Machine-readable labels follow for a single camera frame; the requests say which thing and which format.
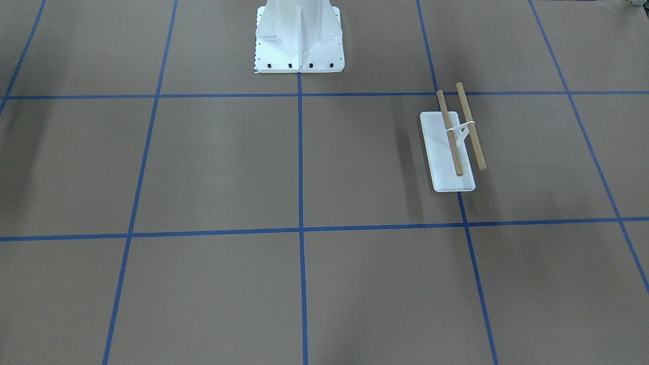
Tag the wooden rack rod inner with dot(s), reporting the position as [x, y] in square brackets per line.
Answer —
[450, 134]

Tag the wooden rack rod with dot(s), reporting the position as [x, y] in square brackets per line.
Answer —
[450, 134]
[469, 117]

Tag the wooden rack rod outer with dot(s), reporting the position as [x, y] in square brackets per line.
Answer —
[469, 117]

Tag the white rack base plate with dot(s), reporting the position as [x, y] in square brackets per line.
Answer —
[443, 175]

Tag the white rack bracket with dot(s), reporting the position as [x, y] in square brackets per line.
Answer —
[460, 132]

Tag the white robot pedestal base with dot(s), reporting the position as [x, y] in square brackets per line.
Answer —
[298, 36]

